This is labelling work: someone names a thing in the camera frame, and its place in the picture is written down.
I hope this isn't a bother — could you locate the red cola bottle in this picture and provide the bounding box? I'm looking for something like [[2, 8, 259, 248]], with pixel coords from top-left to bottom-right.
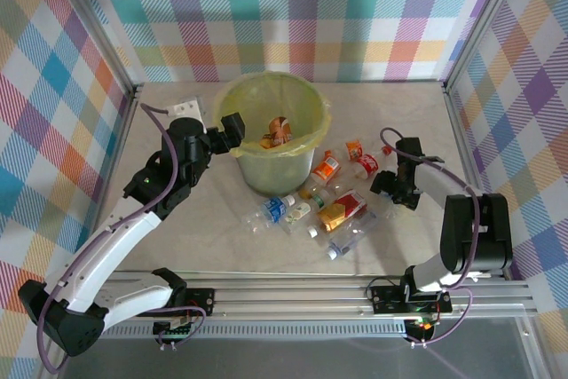
[[352, 146, 394, 181]]

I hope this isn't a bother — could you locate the small orange packet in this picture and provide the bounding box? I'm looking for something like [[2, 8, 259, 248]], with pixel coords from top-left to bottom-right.
[[344, 139, 367, 162]]

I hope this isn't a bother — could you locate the red yellow label bottle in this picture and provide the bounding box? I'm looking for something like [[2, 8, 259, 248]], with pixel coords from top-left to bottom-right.
[[308, 189, 369, 238]]

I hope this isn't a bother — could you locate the orange label orange cap bottle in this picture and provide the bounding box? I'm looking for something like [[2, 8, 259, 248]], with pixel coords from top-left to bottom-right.
[[308, 150, 343, 188]]

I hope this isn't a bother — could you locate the green label clear bottle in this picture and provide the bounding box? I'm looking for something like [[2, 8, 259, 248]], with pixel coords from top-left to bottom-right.
[[308, 190, 332, 211]]

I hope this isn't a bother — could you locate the large clear plastic bottle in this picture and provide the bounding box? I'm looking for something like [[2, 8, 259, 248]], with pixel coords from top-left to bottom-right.
[[327, 209, 379, 260]]

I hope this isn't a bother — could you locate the small white green label bottle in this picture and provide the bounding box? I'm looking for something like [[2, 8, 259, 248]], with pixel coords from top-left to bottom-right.
[[280, 201, 312, 235]]

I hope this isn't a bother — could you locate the translucent green plastic bin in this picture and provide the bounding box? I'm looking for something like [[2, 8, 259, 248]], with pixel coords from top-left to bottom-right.
[[234, 146, 317, 197]]

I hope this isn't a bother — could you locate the green bin with yellow bag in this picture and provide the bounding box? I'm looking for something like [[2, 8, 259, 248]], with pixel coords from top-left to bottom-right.
[[212, 71, 333, 159]]

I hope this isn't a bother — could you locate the slim blue label water bottle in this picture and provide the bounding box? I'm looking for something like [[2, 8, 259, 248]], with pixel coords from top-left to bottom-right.
[[241, 194, 297, 234]]

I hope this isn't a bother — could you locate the orange black controller board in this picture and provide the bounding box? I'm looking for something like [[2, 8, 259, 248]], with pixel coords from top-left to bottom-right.
[[406, 317, 438, 340]]

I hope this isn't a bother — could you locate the green terminal controller board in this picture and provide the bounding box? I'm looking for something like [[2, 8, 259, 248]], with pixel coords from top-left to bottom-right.
[[153, 320, 196, 339]]

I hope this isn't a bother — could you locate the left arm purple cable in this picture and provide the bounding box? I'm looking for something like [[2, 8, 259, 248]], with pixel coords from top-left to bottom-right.
[[36, 102, 209, 375]]

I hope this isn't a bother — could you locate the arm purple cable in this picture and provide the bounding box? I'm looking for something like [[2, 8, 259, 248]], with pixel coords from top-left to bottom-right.
[[379, 126, 483, 349], [36, 102, 209, 375]]

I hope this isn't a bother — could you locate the aluminium table side rail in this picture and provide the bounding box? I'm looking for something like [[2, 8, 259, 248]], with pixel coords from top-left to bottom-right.
[[79, 88, 143, 282], [443, 85, 511, 280]]

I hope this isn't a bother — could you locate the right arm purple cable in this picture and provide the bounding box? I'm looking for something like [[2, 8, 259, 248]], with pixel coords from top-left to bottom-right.
[[379, 126, 483, 349]]

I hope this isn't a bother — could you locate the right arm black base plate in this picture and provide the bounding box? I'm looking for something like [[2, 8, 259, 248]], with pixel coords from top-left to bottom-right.
[[369, 283, 454, 314]]

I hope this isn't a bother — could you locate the aluminium frame post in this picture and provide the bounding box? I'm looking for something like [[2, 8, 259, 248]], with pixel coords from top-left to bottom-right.
[[443, 0, 532, 91], [42, 0, 146, 94]]

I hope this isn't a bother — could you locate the long aluminium mounting rail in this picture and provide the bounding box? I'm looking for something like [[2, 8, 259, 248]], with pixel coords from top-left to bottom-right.
[[51, 270, 540, 322]]

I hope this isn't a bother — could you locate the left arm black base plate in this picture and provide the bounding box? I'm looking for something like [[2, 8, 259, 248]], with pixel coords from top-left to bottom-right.
[[177, 286, 217, 319]]

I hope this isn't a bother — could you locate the grey slotted cable duct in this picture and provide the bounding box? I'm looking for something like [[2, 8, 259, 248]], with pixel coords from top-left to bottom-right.
[[99, 323, 412, 340]]

